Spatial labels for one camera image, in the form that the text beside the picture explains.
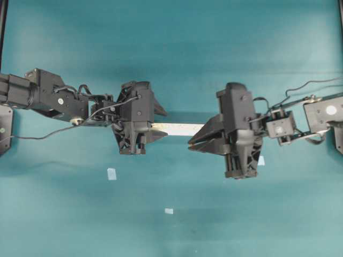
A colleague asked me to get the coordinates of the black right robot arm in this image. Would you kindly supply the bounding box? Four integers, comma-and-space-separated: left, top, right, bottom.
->
188, 82, 342, 179

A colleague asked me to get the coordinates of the blue tape marker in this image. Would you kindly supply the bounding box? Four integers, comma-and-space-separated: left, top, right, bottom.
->
258, 155, 265, 166
107, 168, 117, 180
165, 208, 174, 215

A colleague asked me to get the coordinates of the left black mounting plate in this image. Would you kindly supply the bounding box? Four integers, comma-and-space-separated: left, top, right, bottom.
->
0, 104, 14, 156

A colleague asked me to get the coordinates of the blue tape marker left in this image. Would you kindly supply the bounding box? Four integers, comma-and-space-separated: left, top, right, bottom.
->
107, 168, 117, 180

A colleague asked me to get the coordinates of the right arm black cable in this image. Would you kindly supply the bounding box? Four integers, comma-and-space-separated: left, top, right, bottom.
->
265, 77, 343, 110

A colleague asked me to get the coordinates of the blue tape marker bottom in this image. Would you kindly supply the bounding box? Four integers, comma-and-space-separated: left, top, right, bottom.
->
165, 208, 174, 215

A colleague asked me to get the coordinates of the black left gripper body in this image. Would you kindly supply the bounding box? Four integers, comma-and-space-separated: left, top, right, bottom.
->
112, 81, 154, 155

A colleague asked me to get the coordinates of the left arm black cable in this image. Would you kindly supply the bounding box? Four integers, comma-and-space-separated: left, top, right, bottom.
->
0, 95, 141, 142

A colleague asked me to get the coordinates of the long wooden board with holes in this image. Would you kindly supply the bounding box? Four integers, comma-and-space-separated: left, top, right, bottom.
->
152, 123, 204, 137

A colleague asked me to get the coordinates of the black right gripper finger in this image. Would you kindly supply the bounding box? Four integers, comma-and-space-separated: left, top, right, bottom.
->
188, 143, 230, 155
188, 114, 227, 145

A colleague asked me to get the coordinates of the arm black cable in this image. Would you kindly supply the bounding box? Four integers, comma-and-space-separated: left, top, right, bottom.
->
265, 77, 343, 110
0, 95, 141, 142

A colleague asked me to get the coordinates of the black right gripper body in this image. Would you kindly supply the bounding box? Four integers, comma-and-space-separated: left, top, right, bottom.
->
217, 82, 263, 179

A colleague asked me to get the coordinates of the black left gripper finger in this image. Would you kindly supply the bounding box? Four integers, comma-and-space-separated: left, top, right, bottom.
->
146, 130, 168, 144
153, 96, 168, 117

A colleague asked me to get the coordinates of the black frame post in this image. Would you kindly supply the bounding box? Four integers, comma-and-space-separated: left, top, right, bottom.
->
0, 0, 9, 67

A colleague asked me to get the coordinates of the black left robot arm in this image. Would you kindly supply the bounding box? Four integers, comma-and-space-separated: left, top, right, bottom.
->
1, 69, 168, 155

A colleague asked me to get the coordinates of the blue tape marker right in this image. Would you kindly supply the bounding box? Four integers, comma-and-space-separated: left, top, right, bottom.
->
258, 155, 265, 166

